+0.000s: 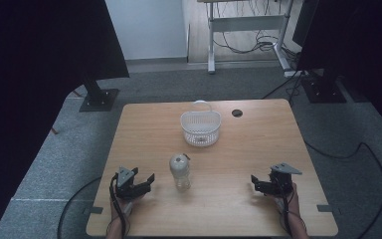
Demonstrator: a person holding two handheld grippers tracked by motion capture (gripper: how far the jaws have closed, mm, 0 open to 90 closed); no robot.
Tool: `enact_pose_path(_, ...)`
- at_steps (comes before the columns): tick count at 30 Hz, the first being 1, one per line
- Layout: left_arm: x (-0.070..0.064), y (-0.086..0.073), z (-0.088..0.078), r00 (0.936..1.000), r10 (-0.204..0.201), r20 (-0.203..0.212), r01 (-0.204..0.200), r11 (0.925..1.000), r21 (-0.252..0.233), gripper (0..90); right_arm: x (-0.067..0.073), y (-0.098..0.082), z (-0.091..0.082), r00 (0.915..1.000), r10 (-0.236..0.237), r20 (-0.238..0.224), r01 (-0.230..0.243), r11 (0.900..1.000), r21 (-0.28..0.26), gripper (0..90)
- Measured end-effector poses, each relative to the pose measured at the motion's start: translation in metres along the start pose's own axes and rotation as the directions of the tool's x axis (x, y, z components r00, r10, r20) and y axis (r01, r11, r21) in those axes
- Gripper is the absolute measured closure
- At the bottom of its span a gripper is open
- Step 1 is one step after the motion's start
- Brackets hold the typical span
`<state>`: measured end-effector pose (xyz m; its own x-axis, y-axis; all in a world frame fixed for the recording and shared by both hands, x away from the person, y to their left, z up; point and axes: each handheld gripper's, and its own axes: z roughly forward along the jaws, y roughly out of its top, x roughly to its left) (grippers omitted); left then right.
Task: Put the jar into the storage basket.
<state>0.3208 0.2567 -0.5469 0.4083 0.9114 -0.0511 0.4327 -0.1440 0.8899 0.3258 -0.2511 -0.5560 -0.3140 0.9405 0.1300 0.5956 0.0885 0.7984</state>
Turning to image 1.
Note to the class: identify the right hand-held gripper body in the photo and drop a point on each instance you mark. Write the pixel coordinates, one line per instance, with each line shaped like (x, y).
(280, 184)

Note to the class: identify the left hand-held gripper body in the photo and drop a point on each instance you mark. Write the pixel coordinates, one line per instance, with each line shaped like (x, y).
(125, 186)

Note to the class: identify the clear plastic bottle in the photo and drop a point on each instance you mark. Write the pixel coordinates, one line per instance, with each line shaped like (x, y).
(180, 171)

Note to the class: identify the white plastic basket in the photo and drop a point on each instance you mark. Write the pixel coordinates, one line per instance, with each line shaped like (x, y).
(201, 131)

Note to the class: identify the person's left hand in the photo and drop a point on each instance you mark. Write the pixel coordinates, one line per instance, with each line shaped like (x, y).
(126, 206)

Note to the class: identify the person's right hand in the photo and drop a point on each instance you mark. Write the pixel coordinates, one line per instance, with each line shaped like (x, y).
(293, 204)

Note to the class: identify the white power strip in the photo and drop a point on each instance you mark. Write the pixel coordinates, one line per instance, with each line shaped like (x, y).
(293, 73)

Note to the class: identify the black curtain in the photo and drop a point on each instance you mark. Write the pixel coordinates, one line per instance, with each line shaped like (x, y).
(30, 83)
(361, 49)

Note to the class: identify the black stand with base plate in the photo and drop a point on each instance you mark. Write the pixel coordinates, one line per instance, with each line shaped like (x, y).
(98, 99)
(323, 89)

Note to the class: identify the white desk frame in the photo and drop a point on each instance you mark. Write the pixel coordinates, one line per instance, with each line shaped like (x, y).
(245, 24)

